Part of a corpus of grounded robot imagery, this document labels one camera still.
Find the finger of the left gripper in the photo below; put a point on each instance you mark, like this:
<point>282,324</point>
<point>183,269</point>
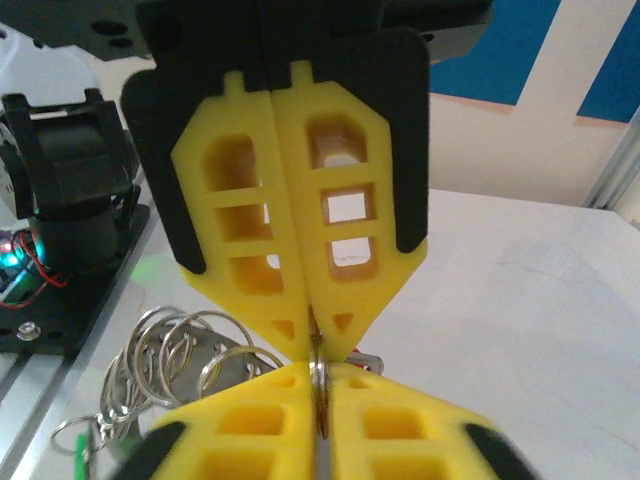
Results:
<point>160,150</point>
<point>400,150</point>

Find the metal key plate with rings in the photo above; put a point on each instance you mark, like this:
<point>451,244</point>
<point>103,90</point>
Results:
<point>192,360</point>

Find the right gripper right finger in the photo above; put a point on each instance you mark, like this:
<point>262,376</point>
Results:
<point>400,450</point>

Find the aluminium mounting rail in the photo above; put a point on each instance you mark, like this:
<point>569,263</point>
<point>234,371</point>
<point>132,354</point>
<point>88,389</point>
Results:
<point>35,400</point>

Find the aluminium frame post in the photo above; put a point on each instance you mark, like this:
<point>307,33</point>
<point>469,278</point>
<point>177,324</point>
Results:
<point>615,170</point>

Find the green key tag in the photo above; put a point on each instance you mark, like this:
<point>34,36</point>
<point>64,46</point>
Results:
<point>80,457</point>

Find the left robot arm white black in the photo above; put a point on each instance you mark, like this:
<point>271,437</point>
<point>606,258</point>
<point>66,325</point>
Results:
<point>65,150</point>

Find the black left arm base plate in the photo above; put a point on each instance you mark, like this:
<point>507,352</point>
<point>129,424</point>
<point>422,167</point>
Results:
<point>90,310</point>

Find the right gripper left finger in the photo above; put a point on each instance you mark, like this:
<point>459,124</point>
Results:
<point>250,450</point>

